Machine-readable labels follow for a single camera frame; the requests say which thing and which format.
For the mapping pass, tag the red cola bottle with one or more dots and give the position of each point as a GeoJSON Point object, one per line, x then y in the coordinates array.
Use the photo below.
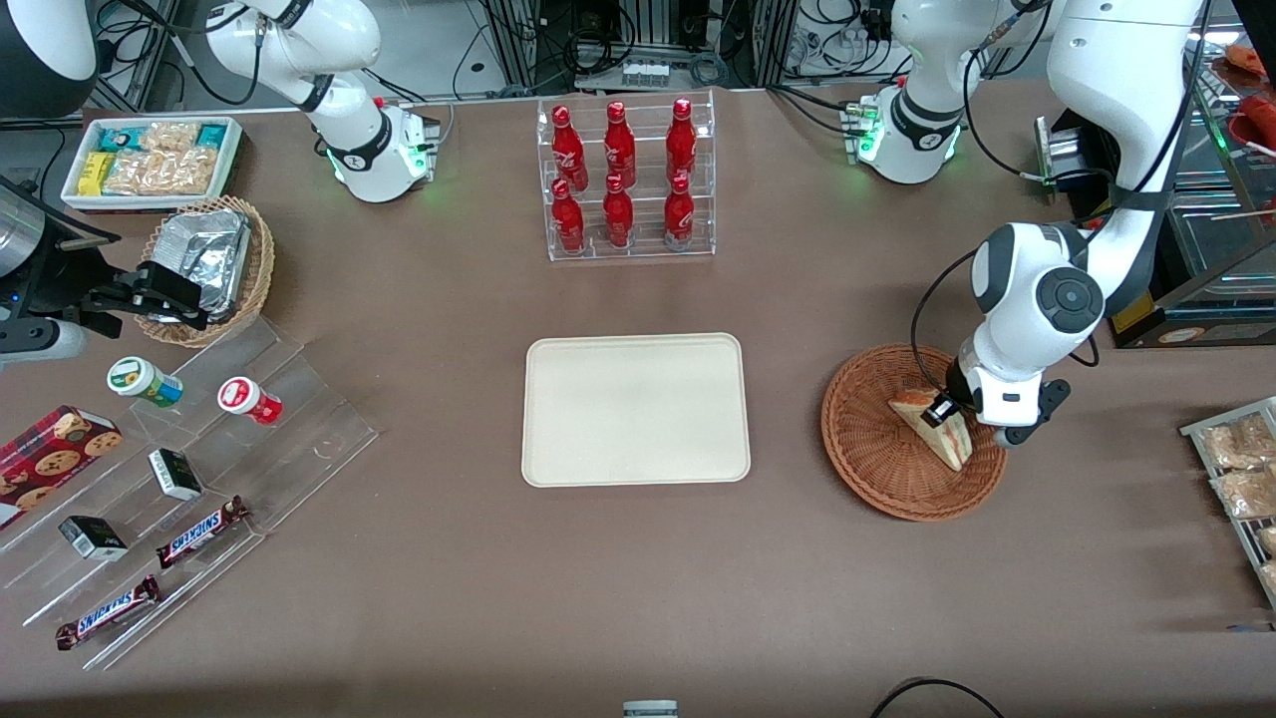
{"type": "Point", "coordinates": [568, 150]}
{"type": "Point", "coordinates": [679, 211]}
{"type": "Point", "coordinates": [681, 140]}
{"type": "Point", "coordinates": [618, 214]}
{"type": "Point", "coordinates": [568, 219]}
{"type": "Point", "coordinates": [619, 145]}

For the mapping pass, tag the light tan wicker basket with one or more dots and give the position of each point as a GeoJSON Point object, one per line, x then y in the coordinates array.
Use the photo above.
{"type": "Point", "coordinates": [261, 264]}

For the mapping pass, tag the black food warmer cabinet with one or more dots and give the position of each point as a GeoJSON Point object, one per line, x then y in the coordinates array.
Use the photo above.
{"type": "Point", "coordinates": [1196, 337]}

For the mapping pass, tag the teal snack packet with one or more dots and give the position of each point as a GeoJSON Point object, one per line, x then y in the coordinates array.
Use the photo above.
{"type": "Point", "coordinates": [120, 139]}
{"type": "Point", "coordinates": [211, 136]}

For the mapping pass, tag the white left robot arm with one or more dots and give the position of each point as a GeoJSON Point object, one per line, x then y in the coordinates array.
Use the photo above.
{"type": "Point", "coordinates": [1027, 289]}

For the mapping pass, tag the red chocolate cookie box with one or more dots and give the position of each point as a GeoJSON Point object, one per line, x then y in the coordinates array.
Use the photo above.
{"type": "Point", "coordinates": [50, 459]}

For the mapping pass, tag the small black box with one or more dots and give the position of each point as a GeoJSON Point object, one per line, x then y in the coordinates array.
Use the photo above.
{"type": "Point", "coordinates": [95, 538]}
{"type": "Point", "coordinates": [175, 475]}

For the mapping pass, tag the small clear cracker bag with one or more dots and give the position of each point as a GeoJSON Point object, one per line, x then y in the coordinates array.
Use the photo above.
{"type": "Point", "coordinates": [169, 137]}

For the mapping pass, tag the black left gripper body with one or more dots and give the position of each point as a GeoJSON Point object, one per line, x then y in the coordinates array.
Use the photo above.
{"type": "Point", "coordinates": [955, 390]}

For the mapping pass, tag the white rectangular snack bin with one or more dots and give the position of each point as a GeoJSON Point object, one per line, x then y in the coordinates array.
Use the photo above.
{"type": "Point", "coordinates": [231, 160]}

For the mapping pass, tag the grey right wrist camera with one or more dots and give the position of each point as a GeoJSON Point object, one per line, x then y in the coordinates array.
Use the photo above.
{"type": "Point", "coordinates": [40, 339]}

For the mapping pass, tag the clear acrylic stepped display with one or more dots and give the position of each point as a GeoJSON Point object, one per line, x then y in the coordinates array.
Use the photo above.
{"type": "Point", "coordinates": [299, 439]}

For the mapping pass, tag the tray of packaged crackers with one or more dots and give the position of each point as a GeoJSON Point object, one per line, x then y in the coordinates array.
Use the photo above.
{"type": "Point", "coordinates": [1246, 543]}

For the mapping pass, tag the yellow snack packet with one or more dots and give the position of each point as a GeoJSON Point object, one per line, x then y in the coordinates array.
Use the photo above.
{"type": "Point", "coordinates": [95, 174]}

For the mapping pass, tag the brown Snickers bar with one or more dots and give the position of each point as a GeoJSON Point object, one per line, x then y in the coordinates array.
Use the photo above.
{"type": "Point", "coordinates": [108, 612]}
{"type": "Point", "coordinates": [199, 534]}

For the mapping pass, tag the triangular sandwich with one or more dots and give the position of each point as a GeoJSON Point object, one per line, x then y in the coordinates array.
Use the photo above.
{"type": "Point", "coordinates": [947, 444]}

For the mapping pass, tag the cream rectangular tray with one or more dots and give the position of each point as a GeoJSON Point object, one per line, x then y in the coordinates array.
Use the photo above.
{"type": "Point", "coordinates": [618, 419]}

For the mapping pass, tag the green lidded white cup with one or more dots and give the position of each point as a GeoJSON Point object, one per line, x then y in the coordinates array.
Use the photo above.
{"type": "Point", "coordinates": [135, 377]}

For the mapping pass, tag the clear acrylic bottle rack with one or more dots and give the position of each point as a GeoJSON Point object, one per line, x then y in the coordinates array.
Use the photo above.
{"type": "Point", "coordinates": [648, 249]}

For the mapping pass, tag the large clear cracker bag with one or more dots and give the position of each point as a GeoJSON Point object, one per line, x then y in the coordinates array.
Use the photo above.
{"type": "Point", "coordinates": [159, 172]}

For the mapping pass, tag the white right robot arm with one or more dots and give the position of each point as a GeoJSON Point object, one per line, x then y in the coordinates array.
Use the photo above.
{"type": "Point", "coordinates": [369, 150]}

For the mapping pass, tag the clear bag of nuts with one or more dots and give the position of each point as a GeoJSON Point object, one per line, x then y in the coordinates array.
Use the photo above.
{"type": "Point", "coordinates": [1268, 540]}
{"type": "Point", "coordinates": [1246, 494]}
{"type": "Point", "coordinates": [1236, 444]}

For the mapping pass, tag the red lidded white cup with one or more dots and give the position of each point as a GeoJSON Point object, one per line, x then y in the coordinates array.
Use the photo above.
{"type": "Point", "coordinates": [241, 396]}

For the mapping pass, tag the silver foil package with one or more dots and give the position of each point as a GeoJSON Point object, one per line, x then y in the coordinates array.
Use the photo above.
{"type": "Point", "coordinates": [204, 254]}

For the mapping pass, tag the small grey device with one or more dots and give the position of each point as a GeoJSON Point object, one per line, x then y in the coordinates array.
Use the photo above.
{"type": "Point", "coordinates": [650, 710]}

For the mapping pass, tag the steel warmer pan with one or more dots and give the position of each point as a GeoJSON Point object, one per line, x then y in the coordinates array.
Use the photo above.
{"type": "Point", "coordinates": [1226, 239]}

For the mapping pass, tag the orange food item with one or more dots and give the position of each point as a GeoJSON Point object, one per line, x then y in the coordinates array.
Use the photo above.
{"type": "Point", "coordinates": [1246, 57]}

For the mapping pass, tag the white power strip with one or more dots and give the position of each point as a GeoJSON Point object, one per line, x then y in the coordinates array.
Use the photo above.
{"type": "Point", "coordinates": [645, 74]}

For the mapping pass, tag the brown round wicker basket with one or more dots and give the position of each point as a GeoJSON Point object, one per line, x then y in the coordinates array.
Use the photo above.
{"type": "Point", "coordinates": [877, 449]}

